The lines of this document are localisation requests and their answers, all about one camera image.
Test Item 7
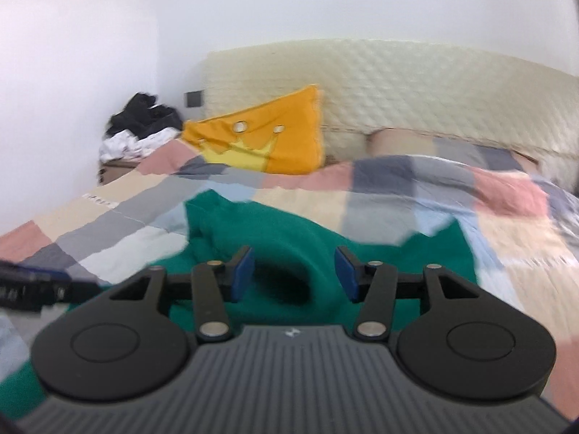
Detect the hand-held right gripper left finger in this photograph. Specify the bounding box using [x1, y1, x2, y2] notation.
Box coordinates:
[109, 245, 255, 343]

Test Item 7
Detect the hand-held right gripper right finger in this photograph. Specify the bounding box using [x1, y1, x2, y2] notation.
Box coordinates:
[334, 245, 482, 341]

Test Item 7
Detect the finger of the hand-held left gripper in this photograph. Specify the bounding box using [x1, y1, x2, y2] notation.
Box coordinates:
[0, 260, 72, 285]
[58, 278, 101, 305]

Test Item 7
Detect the green sweatshirt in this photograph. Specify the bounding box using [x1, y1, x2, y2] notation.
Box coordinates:
[0, 189, 480, 421]

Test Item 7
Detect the white clothes pile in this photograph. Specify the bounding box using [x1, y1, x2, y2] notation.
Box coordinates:
[100, 127, 182, 162]

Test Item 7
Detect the black clothes pile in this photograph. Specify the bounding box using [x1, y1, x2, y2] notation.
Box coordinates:
[105, 93, 184, 139]

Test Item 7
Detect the patchwork quilt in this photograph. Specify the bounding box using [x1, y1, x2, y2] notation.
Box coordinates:
[0, 138, 579, 417]

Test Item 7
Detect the patchwork pillow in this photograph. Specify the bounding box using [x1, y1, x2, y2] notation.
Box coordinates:
[366, 127, 544, 173]

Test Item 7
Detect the yellow crown pillow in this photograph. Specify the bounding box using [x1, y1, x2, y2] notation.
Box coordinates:
[181, 84, 326, 176]

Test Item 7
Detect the cream quilted headboard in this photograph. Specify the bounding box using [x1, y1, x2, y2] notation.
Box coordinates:
[201, 38, 579, 177]

